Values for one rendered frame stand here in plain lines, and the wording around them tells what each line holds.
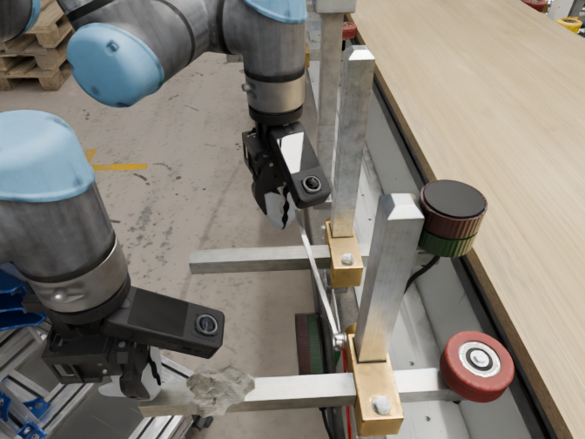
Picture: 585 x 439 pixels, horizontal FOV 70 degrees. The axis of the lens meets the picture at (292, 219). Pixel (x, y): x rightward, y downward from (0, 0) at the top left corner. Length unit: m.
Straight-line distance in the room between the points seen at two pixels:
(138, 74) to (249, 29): 0.15
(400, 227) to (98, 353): 0.30
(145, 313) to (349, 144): 0.37
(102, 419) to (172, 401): 0.79
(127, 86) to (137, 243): 1.67
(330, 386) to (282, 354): 1.02
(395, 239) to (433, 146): 0.54
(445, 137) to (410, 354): 0.46
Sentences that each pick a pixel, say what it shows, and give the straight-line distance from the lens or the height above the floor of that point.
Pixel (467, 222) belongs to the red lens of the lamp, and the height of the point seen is 1.12.
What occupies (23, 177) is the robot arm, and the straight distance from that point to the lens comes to 0.31.
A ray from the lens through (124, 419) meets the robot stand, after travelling 1.34.
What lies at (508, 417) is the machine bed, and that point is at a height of 0.77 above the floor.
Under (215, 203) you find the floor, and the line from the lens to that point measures 2.18.
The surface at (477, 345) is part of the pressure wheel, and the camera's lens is 0.59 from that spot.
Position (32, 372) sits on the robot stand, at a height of 0.21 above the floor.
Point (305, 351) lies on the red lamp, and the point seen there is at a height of 0.70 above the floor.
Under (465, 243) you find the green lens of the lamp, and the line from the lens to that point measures 0.42.
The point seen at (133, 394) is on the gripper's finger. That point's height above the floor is 0.96.
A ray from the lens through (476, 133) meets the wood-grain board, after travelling 1.01.
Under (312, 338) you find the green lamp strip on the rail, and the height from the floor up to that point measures 0.70.
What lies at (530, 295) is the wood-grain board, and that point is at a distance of 0.68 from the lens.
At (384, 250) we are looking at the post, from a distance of 0.41.
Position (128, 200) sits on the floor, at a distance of 2.32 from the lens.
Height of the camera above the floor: 1.37
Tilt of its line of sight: 42 degrees down
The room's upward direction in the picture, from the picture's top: straight up
